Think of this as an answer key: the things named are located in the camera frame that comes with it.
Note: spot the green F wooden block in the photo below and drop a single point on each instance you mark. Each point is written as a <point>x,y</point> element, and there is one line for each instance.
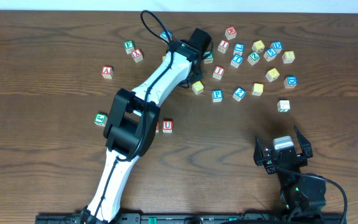
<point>129,46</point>

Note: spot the blue D block near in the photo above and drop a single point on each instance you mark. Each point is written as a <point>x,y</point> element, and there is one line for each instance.
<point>290,82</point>

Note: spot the red E wooden block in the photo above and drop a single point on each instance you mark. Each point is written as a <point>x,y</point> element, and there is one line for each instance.
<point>157,128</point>

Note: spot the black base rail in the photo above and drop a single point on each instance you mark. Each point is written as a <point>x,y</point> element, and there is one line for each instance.
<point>136,218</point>

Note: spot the blue L wooden block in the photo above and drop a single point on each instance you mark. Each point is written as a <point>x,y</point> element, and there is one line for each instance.
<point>238,48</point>

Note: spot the red U block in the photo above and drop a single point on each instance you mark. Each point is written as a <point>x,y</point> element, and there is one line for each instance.
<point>167,126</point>

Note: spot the blue 2 wooden block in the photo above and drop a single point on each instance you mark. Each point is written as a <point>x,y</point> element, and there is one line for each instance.
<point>239,93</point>

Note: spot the blue X wooden block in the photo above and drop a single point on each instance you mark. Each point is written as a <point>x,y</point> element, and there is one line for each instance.
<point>166,36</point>

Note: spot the green B wooden block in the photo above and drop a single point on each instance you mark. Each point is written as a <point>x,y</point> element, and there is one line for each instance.
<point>208,57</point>

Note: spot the red i block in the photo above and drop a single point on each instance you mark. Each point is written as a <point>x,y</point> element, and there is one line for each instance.
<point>223,46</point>
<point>218,72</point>

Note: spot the blue 5 wooden block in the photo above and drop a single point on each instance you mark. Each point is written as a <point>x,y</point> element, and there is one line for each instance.
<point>270,54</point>

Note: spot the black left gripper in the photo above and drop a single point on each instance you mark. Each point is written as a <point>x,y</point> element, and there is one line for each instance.
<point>196,73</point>

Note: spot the red X wooden block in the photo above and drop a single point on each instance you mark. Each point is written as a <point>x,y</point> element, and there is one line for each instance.
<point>137,55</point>

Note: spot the green J wooden block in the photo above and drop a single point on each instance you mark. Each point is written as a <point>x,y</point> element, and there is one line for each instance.
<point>100,119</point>

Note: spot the yellow 8 wooden block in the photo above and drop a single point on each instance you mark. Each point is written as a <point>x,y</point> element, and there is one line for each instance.
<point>288,57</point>

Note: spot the blue d block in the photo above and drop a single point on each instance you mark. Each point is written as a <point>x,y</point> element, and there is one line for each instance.
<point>276,46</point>
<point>290,82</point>

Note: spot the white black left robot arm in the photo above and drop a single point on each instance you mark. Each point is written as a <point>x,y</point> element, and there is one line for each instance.
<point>132,122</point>

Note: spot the yellow block with picture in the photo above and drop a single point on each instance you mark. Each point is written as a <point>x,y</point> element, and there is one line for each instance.
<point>272,75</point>

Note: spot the red H wooden block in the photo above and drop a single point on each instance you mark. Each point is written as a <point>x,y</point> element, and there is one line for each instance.
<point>230,33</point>

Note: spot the yellow block near Z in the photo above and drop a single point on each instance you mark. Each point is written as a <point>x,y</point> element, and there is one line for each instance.
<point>258,46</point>

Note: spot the green 7 wooden block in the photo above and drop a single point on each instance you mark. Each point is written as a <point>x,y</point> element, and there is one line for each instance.
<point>283,106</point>

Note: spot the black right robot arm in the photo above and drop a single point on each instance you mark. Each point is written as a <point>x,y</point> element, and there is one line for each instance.
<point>302,194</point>

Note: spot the green Z wooden block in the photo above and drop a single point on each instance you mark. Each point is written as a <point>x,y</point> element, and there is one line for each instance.
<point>253,58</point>

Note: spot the yellow S wooden block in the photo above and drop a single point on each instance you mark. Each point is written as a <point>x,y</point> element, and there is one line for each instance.
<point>257,89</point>

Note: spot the blue P wooden block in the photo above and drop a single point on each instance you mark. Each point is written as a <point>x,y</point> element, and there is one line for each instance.
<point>217,96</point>

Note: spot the red A wooden block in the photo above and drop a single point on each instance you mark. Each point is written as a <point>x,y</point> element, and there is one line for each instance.
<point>107,72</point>

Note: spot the yellow block lower middle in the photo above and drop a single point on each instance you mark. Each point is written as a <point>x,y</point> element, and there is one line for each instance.
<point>197,87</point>

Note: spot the blue T wooden block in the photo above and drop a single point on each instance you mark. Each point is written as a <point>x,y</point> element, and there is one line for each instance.
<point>236,60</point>

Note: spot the blue D block far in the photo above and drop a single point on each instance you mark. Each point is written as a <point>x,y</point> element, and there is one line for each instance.
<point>276,46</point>

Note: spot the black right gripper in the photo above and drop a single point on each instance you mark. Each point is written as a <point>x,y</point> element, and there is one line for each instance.
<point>284,156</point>

